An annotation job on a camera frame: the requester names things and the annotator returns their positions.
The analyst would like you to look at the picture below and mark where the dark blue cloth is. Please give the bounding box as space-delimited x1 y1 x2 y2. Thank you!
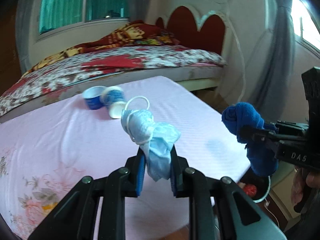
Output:
222 102 278 177

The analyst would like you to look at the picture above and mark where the light blue face mask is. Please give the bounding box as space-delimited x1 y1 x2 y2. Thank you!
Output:
120 96 181 181

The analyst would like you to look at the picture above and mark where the red plastic bag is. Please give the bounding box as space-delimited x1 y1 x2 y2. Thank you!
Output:
242 184 257 198

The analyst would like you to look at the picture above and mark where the black trash bucket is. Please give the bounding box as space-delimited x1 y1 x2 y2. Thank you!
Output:
238 173 271 203

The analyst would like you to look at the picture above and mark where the person's right hand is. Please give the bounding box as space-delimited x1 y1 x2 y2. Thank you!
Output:
291 166 320 206

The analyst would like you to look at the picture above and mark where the grey blue curtain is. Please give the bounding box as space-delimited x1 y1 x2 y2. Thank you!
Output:
251 0 295 109

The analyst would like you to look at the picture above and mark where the blue patterned paper cup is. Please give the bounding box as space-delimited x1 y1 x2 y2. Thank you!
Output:
100 86 126 119

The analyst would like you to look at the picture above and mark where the dark blue paper cup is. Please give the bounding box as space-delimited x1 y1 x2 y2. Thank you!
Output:
82 86 106 110

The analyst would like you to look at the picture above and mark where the floral quilt bed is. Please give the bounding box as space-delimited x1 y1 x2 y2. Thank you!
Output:
1 45 227 123

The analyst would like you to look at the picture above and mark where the side window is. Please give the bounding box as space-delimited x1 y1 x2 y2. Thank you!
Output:
291 0 320 49

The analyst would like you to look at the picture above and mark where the red heart headboard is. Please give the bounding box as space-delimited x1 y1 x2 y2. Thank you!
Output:
155 6 227 55

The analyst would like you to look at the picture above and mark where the red patterned blanket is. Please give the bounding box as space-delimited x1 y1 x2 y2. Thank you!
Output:
22 20 179 76

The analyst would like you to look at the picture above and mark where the window with green curtain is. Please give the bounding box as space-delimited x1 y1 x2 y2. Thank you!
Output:
37 0 129 40

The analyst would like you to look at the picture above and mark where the white cable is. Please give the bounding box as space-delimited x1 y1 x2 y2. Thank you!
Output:
228 22 247 100

